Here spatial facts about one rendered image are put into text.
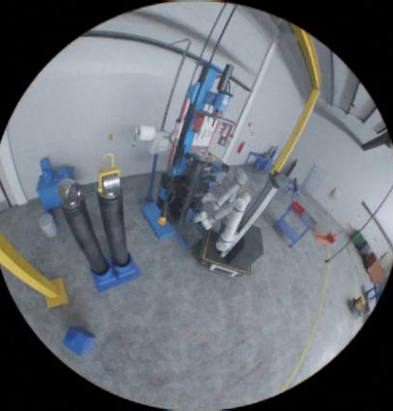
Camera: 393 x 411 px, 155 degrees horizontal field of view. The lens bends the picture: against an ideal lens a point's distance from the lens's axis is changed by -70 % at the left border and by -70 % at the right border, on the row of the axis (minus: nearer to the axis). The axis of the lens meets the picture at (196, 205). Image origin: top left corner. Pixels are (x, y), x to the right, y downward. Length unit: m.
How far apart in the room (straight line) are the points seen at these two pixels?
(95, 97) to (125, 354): 4.13
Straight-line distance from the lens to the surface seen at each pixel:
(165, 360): 2.29
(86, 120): 3.37
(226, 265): 2.42
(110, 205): 1.14
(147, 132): 2.40
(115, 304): 2.27
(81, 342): 2.05
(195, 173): 2.11
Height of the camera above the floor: 2.22
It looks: 38 degrees down
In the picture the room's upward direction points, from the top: 23 degrees clockwise
